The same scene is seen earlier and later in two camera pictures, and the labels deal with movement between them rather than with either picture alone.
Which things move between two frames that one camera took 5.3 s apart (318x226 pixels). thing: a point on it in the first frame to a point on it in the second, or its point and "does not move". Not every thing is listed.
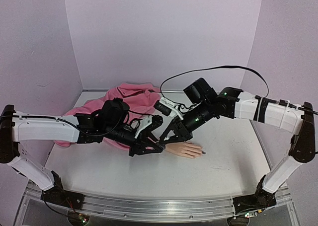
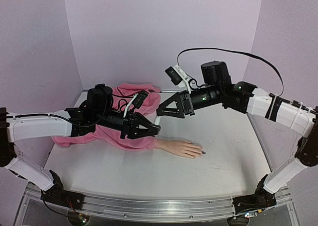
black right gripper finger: [180, 137] to [176, 112]
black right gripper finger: [173, 125] to [174, 102]
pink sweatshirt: [141, 99] does not move
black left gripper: [141, 149] to [128, 127]
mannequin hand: [185, 149] does not move
